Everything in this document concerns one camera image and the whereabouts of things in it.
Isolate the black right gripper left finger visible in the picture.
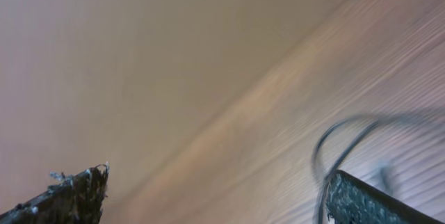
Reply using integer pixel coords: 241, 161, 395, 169
1, 163, 110, 224

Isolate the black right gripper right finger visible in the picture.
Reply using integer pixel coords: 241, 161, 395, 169
325, 170, 442, 224

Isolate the thin black cable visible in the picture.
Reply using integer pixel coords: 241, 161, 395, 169
311, 107, 445, 224

